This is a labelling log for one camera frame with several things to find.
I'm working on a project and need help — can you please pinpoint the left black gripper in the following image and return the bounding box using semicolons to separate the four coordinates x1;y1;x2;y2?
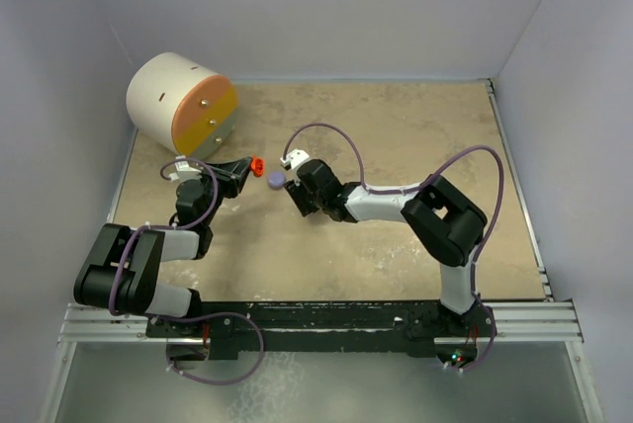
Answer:
196;157;250;225

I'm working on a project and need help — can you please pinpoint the orange earbud charging case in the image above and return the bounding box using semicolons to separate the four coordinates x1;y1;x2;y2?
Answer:
249;156;265;178

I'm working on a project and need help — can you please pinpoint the purple earbud charging case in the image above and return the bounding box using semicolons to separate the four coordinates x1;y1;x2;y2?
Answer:
267;171;286;191

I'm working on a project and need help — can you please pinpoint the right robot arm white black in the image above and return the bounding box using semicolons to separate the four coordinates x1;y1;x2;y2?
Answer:
281;150;488;335

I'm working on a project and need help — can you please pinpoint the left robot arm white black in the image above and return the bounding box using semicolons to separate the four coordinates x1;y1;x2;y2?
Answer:
73;156;264;336

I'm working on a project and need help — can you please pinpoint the round white drawer cabinet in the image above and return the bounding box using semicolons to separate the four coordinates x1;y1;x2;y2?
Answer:
126;52;238;159

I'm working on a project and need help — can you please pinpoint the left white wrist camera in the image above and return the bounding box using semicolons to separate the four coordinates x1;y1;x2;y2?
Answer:
160;156;201;182

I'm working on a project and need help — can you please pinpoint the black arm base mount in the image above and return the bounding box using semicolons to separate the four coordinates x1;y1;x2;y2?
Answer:
146;299;497;364

